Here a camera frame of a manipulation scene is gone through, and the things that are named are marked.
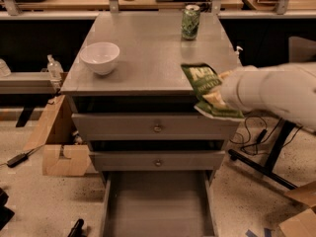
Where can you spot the grey drawer cabinet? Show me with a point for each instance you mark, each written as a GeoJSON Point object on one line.
{"type": "Point", "coordinates": [148, 78]}

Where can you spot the top grey drawer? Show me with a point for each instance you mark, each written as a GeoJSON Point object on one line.
{"type": "Point", "coordinates": [93, 127]}

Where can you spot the green soda can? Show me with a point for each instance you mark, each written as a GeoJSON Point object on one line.
{"type": "Point", "coordinates": [190, 22]}

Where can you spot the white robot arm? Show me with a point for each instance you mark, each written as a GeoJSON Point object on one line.
{"type": "Point", "coordinates": [287, 90]}

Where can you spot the green jalapeno chip bag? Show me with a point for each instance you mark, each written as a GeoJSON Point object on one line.
{"type": "Point", "coordinates": [205, 80]}

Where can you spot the wooden block with notch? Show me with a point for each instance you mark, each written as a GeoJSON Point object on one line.
{"type": "Point", "coordinates": [65, 160]}

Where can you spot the leaning wooden board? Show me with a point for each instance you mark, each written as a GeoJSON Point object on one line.
{"type": "Point", "coordinates": [54, 126]}

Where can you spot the bottom open grey drawer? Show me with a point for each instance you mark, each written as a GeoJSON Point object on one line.
{"type": "Point", "coordinates": [158, 204]}

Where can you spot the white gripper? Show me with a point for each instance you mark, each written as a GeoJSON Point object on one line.
{"type": "Point", "coordinates": [242, 89]}

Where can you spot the middle grey drawer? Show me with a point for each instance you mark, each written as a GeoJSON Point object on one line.
{"type": "Point", "coordinates": [157, 160]}

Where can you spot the white pump dispenser bottle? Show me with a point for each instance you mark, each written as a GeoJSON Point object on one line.
{"type": "Point", "coordinates": [238, 50]}

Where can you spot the clear plastic bottle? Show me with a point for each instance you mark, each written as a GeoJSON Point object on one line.
{"type": "Point", "coordinates": [54, 67]}

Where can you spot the black power adapter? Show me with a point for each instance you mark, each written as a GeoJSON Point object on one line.
{"type": "Point", "coordinates": [15, 161]}

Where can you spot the black stand with legs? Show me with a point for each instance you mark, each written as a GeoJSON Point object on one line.
{"type": "Point", "coordinates": [299, 50]}

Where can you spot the black object on floor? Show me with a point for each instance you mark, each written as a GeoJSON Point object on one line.
{"type": "Point", "coordinates": [76, 230]}

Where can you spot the white ceramic bowl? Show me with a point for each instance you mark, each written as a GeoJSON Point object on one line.
{"type": "Point", "coordinates": [100, 57]}

